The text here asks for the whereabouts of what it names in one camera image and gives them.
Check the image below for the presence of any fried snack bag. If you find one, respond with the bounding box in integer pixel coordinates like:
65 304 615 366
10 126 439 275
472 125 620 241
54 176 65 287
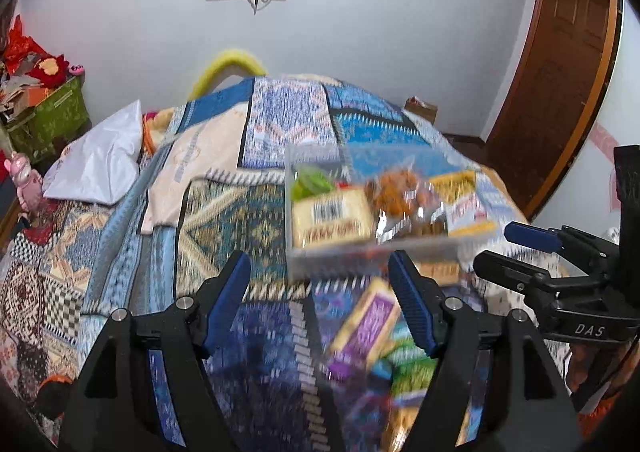
365 167 448 238

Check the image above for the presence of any green box of clutter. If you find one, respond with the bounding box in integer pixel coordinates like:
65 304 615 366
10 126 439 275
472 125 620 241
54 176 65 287
0 15 86 114

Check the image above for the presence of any green jelly cup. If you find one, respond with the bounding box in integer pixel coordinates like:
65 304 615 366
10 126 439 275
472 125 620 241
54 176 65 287
291 167 337 200

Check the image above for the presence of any cardboard box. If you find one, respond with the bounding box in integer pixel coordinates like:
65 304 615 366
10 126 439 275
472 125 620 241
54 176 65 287
404 96 439 126

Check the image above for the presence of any white plastic bag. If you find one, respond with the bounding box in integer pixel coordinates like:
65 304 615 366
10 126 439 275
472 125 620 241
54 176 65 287
42 100 144 206

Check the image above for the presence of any brown wooden door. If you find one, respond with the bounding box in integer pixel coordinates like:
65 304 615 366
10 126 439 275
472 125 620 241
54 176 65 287
482 0 619 222

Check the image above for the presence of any purple label snack packet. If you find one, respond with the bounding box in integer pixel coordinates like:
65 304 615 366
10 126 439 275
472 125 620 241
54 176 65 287
327 277 403 378

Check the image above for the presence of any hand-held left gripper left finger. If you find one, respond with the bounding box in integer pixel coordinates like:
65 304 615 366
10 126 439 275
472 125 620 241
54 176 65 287
59 251 252 452

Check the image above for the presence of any green peas packet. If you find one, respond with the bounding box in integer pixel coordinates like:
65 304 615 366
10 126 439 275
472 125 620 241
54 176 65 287
385 327 442 398

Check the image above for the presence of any patchwork blanket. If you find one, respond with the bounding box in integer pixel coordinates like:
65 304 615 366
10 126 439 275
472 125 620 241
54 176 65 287
0 75 566 452

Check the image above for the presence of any yellow snack packet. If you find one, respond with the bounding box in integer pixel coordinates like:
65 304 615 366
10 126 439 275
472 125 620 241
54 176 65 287
430 171 496 238

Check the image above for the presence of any yellow foam tube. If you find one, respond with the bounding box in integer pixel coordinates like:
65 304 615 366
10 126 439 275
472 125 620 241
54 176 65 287
187 48 267 101

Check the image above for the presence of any green storage box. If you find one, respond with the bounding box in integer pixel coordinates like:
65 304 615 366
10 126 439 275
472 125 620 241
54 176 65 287
5 77 92 164

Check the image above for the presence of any pink plush toy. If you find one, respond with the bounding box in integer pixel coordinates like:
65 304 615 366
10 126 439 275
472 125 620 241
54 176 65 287
4 151 46 219

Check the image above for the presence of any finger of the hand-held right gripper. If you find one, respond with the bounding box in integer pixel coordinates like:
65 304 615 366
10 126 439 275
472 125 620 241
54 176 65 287
504 222 622 264
472 249 562 301

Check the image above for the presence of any clear plastic container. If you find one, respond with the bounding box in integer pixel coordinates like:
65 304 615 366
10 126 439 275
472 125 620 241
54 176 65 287
284 142 498 278

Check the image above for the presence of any beige snack box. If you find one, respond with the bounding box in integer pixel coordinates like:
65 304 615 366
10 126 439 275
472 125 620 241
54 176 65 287
291 186 376 249

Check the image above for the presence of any orange plush cloth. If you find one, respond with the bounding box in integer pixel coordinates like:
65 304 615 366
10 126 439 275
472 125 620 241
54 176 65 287
141 110 177 154

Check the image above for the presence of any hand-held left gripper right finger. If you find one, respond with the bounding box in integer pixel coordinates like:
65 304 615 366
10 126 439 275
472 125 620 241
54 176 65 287
387 249 583 452

